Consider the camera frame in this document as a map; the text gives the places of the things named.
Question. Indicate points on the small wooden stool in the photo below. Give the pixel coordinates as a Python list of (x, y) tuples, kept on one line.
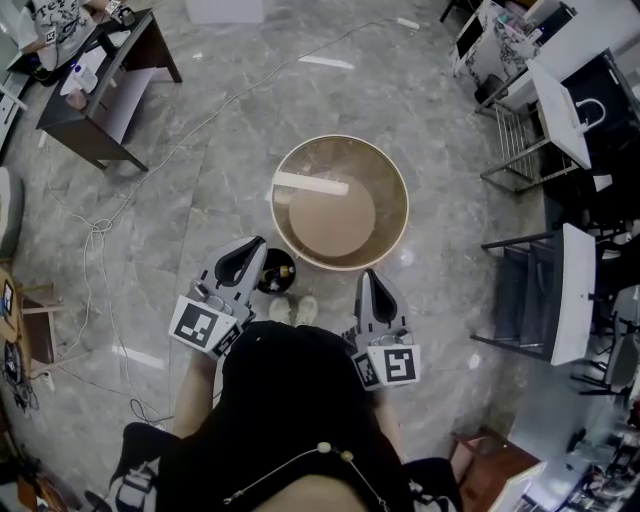
[(495, 470)]

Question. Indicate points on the person's left forearm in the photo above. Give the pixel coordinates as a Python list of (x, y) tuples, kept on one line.
[(197, 395)]

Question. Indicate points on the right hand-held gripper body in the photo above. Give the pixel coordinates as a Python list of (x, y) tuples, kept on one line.
[(397, 365)]

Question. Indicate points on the person's black top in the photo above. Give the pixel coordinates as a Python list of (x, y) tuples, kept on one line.
[(295, 400)]

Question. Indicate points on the black shelf with white top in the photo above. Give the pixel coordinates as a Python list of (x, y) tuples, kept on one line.
[(575, 295)]

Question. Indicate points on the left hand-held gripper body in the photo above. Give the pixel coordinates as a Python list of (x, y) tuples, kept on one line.
[(197, 325)]

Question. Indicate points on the grey round pouf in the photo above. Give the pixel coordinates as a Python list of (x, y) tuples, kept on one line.
[(11, 215)]

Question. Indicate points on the white faucet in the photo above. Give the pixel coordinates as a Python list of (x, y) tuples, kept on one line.
[(601, 110)]

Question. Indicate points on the black metal chair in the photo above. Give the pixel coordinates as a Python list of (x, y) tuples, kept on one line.
[(625, 360)]

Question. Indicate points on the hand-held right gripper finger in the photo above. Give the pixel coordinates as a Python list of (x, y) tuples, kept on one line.
[(361, 310), (400, 315)]

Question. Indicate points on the round wooden side table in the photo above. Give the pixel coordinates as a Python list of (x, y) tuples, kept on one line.
[(7, 305)]

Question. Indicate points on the white marble pattern cabinet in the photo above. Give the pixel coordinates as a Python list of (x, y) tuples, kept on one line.
[(492, 45)]

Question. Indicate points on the person's right forearm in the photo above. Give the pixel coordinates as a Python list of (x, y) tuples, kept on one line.
[(390, 425)]

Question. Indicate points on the round glass-top table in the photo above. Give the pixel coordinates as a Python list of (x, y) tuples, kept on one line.
[(335, 225)]

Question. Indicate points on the white power strip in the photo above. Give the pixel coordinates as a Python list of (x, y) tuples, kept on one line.
[(407, 23), (48, 381), (42, 139)]

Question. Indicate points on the white sink table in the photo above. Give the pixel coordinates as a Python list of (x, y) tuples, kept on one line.
[(557, 115)]

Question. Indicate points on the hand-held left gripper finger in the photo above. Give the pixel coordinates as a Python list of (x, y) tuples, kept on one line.
[(257, 277), (210, 262)]

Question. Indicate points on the black partition panel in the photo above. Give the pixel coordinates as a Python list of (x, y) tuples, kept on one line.
[(600, 85)]

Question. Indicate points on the black standing fan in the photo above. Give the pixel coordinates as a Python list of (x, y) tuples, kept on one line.
[(97, 501)]

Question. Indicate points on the white shoe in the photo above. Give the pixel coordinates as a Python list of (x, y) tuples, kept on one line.
[(280, 310), (306, 310)]

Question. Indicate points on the dark wooden desk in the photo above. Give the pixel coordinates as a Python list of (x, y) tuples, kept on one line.
[(125, 55)]

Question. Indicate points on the white low cabinet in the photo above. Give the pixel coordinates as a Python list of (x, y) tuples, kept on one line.
[(10, 115)]

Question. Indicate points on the white plastic jug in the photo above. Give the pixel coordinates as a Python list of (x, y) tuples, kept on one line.
[(86, 79)]

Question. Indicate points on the black waste bin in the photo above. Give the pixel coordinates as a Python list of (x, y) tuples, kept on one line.
[(280, 257)]

